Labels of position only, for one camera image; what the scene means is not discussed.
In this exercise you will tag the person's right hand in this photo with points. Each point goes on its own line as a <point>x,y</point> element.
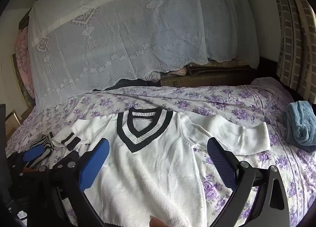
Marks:
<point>159,222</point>

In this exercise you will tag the wooden furniture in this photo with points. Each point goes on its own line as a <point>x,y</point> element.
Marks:
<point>12,120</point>

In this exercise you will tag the dark cloth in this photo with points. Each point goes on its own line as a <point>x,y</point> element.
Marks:
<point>128,83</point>

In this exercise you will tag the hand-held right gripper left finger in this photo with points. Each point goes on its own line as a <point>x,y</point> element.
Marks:
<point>95,165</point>

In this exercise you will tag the purple floral bedsheet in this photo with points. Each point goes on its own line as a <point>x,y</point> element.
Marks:
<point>246,118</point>

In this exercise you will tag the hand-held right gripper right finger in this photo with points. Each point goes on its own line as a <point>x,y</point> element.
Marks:
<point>222,167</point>

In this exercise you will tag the white sweater with black trim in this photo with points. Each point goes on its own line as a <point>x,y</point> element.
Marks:
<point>153,167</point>

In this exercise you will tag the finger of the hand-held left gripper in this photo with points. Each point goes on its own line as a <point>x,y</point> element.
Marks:
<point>33,155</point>

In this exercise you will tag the pink and white cloth bundle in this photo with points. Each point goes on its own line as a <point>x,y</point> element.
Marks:
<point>172,72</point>

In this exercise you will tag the white lace cover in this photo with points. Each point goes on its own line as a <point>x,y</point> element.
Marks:
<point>123,32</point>

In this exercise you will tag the checkered curtain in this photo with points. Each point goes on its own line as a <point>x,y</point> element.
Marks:
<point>293,44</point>

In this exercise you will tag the blue towel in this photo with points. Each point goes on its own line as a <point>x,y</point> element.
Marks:
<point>300,123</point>

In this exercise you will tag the black and white striped cloth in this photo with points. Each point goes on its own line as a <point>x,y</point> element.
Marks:
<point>45,144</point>

